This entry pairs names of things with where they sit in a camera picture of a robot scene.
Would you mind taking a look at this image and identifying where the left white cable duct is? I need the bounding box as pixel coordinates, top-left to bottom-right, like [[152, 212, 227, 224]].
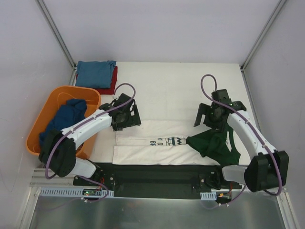
[[40, 187, 114, 198]]

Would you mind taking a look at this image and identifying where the folded light blue t-shirt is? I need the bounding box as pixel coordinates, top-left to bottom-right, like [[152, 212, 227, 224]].
[[75, 61, 116, 89]]

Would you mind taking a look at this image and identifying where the aluminium frame post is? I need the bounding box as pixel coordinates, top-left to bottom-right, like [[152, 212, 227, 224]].
[[240, 0, 289, 71], [35, 0, 77, 70]]

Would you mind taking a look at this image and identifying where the white cable duct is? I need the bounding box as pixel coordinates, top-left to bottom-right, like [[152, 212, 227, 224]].
[[200, 191, 217, 201], [40, 187, 114, 198]]

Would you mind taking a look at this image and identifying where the white and green t-shirt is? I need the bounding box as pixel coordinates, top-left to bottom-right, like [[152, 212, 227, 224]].
[[112, 120, 241, 166]]

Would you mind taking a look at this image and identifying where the folded red t-shirt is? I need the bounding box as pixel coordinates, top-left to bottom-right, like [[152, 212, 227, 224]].
[[75, 64, 118, 95]]

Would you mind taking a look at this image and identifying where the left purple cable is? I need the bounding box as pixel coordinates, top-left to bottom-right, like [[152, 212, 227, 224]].
[[44, 83, 137, 210]]

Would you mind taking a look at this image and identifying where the dark blue t-shirt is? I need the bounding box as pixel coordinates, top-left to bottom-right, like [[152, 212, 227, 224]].
[[39, 99, 87, 147]]

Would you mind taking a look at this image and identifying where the right white cable duct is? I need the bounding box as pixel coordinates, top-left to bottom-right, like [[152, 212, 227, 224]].
[[200, 191, 217, 201]]

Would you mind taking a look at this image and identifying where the orange plastic basket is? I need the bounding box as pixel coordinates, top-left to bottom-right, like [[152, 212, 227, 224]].
[[25, 85, 101, 156]]

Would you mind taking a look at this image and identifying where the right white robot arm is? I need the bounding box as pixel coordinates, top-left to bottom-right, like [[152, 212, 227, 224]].
[[187, 89, 289, 195]]

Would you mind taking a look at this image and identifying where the purple cable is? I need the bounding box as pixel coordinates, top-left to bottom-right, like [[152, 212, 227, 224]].
[[201, 74, 284, 210], [44, 83, 137, 210]]

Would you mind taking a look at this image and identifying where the aluminium front rail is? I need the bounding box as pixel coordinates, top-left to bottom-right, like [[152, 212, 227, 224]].
[[28, 168, 290, 198]]

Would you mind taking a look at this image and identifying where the left aluminium frame post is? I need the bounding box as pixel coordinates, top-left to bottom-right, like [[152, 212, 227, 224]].
[[35, 0, 77, 70]]

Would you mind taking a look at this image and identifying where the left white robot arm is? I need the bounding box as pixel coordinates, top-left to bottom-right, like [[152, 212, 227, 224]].
[[39, 94, 141, 186]]

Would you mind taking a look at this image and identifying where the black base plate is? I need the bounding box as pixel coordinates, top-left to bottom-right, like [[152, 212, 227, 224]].
[[73, 163, 241, 199]]

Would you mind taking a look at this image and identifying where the right aluminium frame post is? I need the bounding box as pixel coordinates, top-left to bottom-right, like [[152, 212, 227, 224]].
[[240, 0, 289, 71]]

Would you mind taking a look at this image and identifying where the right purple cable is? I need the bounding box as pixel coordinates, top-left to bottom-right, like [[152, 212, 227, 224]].
[[201, 74, 284, 210]]

